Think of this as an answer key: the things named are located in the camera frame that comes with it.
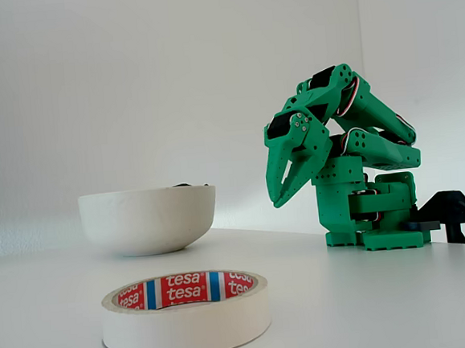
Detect black cloth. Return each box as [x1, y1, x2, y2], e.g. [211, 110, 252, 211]
[171, 179, 210, 189]

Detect white tesa tape roll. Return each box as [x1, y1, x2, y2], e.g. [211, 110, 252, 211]
[96, 265, 275, 348]

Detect black table clamp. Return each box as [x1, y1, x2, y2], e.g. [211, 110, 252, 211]
[398, 190, 465, 249]

